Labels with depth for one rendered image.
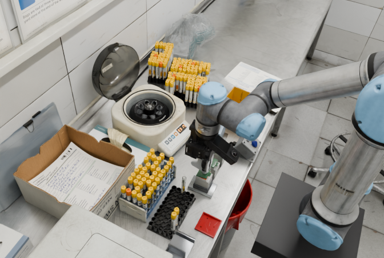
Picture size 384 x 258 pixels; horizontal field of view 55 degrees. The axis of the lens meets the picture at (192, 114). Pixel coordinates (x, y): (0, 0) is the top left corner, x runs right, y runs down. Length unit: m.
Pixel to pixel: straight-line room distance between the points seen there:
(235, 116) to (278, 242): 0.42
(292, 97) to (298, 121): 1.96
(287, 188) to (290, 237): 0.17
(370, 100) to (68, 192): 0.92
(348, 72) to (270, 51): 1.12
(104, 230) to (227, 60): 1.21
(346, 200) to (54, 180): 0.88
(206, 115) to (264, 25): 1.28
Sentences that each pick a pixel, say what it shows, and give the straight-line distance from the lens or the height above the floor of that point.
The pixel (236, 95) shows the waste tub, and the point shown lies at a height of 0.93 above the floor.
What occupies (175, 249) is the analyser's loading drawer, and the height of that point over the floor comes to 0.94.
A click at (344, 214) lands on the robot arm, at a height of 1.20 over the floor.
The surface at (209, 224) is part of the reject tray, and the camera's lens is 1.24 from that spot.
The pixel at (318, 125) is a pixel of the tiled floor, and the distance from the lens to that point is 2.97.
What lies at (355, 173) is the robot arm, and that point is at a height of 1.35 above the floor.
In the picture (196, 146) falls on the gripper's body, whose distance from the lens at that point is 1.11.
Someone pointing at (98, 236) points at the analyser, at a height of 1.18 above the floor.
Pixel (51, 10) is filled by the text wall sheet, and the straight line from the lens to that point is 1.21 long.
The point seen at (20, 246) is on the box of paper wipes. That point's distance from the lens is 1.20.
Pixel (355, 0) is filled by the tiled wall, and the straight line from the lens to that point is 3.39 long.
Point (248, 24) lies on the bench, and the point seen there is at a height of 0.87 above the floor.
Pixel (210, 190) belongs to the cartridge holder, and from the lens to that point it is 1.29.
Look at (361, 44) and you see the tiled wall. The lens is 3.55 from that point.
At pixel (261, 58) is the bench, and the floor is 0.88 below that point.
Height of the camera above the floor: 1.95
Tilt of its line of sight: 44 degrees down
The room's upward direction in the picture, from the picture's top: 5 degrees clockwise
